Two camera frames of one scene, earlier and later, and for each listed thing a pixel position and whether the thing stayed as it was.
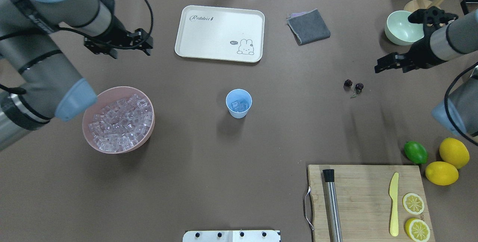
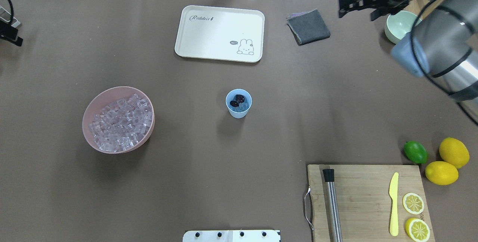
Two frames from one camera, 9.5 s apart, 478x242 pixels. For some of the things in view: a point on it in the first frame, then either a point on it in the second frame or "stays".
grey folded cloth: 308,27 stays
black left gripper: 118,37 → 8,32
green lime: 416,152 stays
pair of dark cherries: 359,87 → 239,98
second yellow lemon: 454,152 stays
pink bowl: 120,121 stays
